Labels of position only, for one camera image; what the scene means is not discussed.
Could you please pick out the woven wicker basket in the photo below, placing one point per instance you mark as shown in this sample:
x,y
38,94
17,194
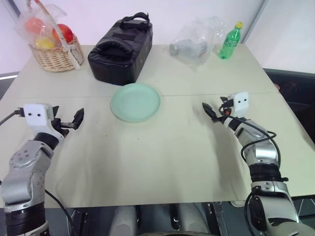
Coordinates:
x,y
55,57

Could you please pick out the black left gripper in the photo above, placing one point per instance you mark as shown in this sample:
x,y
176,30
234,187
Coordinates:
x,y
58,125

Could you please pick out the mint green plate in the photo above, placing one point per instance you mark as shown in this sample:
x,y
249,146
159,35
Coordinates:
x,y
135,102

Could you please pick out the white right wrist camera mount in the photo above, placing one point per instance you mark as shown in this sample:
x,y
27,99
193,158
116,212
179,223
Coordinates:
x,y
240,103

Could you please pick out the silver can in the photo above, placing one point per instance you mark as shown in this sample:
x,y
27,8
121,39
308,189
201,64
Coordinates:
x,y
182,47

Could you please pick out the crumpled clear plastic bag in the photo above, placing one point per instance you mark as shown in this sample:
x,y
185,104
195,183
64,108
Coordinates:
x,y
192,29

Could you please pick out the orange round fruit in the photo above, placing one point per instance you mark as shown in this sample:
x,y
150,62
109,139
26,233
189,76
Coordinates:
x,y
35,24

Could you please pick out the dark furniture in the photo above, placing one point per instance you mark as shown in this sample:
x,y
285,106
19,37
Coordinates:
x,y
292,93

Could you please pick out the yellow fruit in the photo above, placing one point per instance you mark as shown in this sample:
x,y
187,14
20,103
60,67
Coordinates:
x,y
45,43

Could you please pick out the grey robot lower body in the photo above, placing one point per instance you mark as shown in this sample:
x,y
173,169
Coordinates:
x,y
152,218

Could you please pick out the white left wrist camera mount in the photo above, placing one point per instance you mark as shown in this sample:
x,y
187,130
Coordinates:
x,y
37,114

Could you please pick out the red apple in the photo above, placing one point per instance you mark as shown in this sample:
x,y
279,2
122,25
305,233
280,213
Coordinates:
x,y
65,33

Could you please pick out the clear bag holding fruit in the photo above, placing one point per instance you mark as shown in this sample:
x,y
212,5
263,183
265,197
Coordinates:
x,y
25,32

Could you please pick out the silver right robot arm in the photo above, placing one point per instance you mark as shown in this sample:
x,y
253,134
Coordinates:
x,y
265,152

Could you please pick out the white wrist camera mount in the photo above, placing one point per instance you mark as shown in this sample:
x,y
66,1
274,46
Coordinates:
x,y
240,103
37,114

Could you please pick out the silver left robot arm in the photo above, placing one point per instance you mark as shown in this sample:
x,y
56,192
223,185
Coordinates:
x,y
24,157

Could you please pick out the black padded bag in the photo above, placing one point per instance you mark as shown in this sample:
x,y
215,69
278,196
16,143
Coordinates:
x,y
118,54

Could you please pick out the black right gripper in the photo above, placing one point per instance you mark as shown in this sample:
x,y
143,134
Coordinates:
x,y
227,108

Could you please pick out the green plastic bottle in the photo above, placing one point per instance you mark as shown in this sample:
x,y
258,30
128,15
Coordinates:
x,y
230,43

